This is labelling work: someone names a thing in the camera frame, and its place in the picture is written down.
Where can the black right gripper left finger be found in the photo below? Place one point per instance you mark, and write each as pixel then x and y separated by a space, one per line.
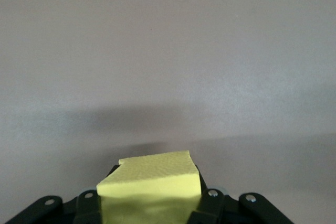
pixel 57 213

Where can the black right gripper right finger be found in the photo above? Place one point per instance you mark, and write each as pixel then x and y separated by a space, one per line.
pixel 231 213

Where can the yellow foam cube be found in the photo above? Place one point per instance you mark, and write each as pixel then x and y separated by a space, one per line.
pixel 147 182

